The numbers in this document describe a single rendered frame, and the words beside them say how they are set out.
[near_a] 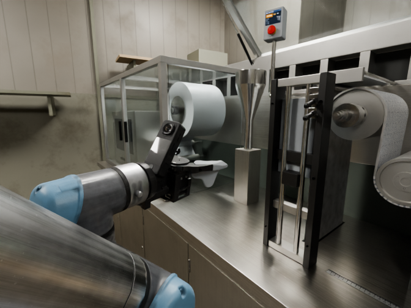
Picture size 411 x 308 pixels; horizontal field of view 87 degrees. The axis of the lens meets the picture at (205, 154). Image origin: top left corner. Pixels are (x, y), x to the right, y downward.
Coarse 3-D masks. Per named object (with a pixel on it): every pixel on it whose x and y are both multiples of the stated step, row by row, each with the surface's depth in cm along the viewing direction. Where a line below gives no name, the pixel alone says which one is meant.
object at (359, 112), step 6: (336, 108) 59; (342, 108) 58; (348, 108) 57; (354, 108) 56; (360, 108) 56; (354, 114) 56; (360, 114) 55; (366, 114) 58; (336, 120) 59; (354, 120) 56; (360, 120) 57; (342, 126) 58; (348, 126) 57; (354, 126) 61
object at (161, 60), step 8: (160, 56) 98; (168, 56) 100; (144, 64) 112; (152, 64) 104; (160, 64) 98; (176, 64) 103; (184, 64) 105; (192, 64) 108; (200, 64) 111; (208, 64) 114; (128, 72) 131; (136, 72) 123; (160, 72) 99; (224, 72) 123; (232, 72) 125; (112, 80) 159; (120, 80) 144; (160, 80) 100; (120, 88) 146; (160, 88) 101; (160, 96) 102; (160, 104) 103; (160, 112) 103; (104, 120) 194; (160, 120) 104; (104, 128) 195; (120, 128) 154; (104, 136) 197; (120, 136) 155
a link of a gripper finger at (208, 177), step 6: (198, 162) 47; (204, 162) 48; (210, 162) 48; (216, 162) 48; (222, 162) 50; (216, 168) 48; (222, 168) 49; (192, 174) 47; (198, 174) 47; (204, 174) 48; (210, 174) 48; (216, 174) 49; (204, 180) 48; (210, 180) 49
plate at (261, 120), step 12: (408, 84) 75; (264, 96) 122; (408, 96) 75; (264, 108) 123; (264, 120) 124; (408, 120) 76; (264, 132) 124; (408, 132) 76; (264, 144) 125; (360, 144) 88; (372, 144) 85; (408, 144) 77; (360, 156) 88; (372, 156) 85
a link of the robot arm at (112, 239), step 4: (112, 228) 33; (108, 232) 32; (112, 232) 33; (104, 236) 31; (108, 236) 32; (112, 236) 33; (108, 240) 32; (112, 240) 33; (116, 244) 32; (124, 248) 32
